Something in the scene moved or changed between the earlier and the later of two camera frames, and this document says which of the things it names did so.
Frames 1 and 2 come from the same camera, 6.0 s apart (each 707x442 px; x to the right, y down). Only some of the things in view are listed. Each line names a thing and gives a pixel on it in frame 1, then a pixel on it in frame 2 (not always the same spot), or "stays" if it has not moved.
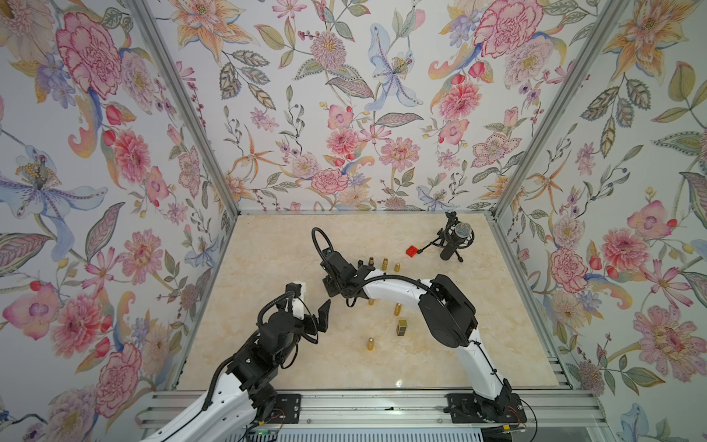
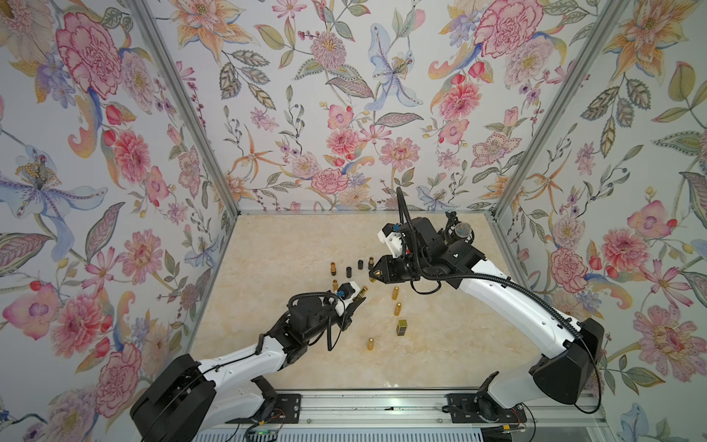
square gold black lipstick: (402, 325) stays
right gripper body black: (333, 288) → (405, 270)
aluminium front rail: (550, 409) stays
